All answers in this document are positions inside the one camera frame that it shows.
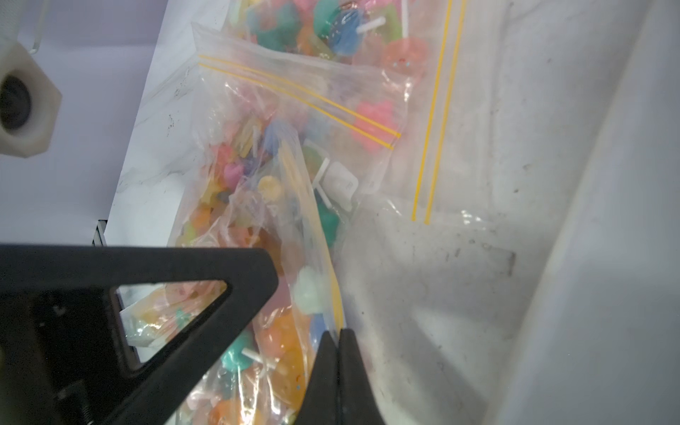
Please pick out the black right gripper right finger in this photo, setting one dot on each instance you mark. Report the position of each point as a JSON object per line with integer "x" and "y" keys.
{"x": 356, "y": 399}

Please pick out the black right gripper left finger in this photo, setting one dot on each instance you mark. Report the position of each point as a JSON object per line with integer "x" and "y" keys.
{"x": 320, "y": 404}

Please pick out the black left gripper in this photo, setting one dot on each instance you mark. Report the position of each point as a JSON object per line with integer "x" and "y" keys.
{"x": 119, "y": 335}

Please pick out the white plastic tray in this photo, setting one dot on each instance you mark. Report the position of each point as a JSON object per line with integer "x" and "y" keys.
{"x": 540, "y": 284}

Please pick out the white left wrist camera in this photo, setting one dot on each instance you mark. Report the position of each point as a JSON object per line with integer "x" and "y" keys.
{"x": 30, "y": 103}

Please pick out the clear ziploc bag of candies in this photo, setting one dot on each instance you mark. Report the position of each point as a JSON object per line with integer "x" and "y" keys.
{"x": 282, "y": 150}

